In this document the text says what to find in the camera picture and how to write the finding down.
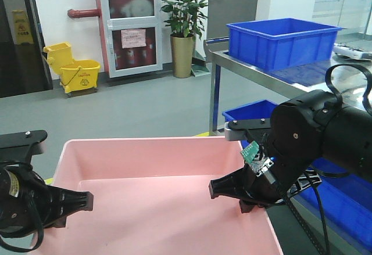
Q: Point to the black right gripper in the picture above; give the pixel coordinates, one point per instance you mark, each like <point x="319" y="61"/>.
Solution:
<point x="260" y="187"/>

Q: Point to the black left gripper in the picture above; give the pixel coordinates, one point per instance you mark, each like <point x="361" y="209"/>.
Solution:
<point x="27" y="203"/>

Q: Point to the pink plastic bin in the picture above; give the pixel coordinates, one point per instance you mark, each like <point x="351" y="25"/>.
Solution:
<point x="151" y="196"/>

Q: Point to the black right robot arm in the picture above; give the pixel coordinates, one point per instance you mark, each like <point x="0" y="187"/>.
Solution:
<point x="311" y="126"/>

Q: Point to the blue bin lower shelf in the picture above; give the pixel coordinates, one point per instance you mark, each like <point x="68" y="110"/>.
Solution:
<point x="346" y="201"/>

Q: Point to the blue bin on table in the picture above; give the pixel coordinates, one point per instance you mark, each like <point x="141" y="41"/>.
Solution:
<point x="281" y="43"/>

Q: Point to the green circuit board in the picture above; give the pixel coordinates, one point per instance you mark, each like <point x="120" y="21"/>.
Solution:
<point x="255" y="157"/>

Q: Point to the yellow mop bucket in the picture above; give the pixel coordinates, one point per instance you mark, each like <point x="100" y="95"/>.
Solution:
<point x="74" y="75"/>

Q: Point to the stainless steel table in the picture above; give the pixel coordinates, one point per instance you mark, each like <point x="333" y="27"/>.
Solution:
<point x="289" y="82"/>

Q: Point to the yellow caution floor sign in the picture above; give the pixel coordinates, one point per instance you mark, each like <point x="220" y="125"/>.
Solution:
<point x="22" y="28"/>

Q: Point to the potted plant gold planter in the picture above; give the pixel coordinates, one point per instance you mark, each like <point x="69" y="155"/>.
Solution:
<point x="187" y="23"/>

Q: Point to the red fire pipe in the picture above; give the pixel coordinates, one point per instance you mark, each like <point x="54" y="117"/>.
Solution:
<point x="95" y="12"/>

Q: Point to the grey door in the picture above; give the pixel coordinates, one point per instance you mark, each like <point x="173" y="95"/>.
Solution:
<point x="223" y="12"/>

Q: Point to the white framed hydrant cabinet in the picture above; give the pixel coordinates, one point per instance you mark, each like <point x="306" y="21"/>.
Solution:
<point x="131" y="36"/>

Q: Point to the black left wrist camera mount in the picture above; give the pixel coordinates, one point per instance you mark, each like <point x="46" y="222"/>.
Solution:
<point x="22" y="146"/>

